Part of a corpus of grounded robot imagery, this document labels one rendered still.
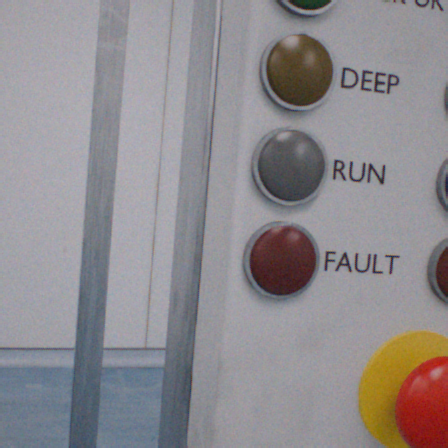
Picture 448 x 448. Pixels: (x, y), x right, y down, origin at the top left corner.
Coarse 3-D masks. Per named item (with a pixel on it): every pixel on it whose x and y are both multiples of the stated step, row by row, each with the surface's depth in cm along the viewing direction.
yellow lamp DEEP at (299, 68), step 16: (272, 48) 24; (288, 48) 23; (304, 48) 24; (320, 48) 24; (272, 64) 23; (288, 64) 23; (304, 64) 24; (320, 64) 24; (272, 80) 24; (288, 80) 23; (304, 80) 24; (320, 80) 24; (288, 96) 24; (304, 96) 24; (320, 96) 24
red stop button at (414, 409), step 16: (416, 368) 24; (432, 368) 24; (416, 384) 24; (432, 384) 24; (400, 400) 24; (416, 400) 24; (432, 400) 24; (400, 416) 24; (416, 416) 24; (432, 416) 24; (400, 432) 24; (416, 432) 24; (432, 432) 24
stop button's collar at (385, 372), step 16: (400, 336) 26; (416, 336) 26; (432, 336) 26; (384, 352) 26; (400, 352) 26; (416, 352) 26; (432, 352) 26; (368, 368) 26; (384, 368) 26; (400, 368) 26; (368, 384) 26; (384, 384) 26; (400, 384) 26; (368, 400) 26; (384, 400) 26; (368, 416) 26; (384, 416) 26; (384, 432) 26
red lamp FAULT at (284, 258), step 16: (272, 240) 24; (288, 240) 24; (304, 240) 24; (256, 256) 24; (272, 256) 24; (288, 256) 24; (304, 256) 24; (256, 272) 24; (272, 272) 24; (288, 272) 24; (304, 272) 24; (272, 288) 24; (288, 288) 24
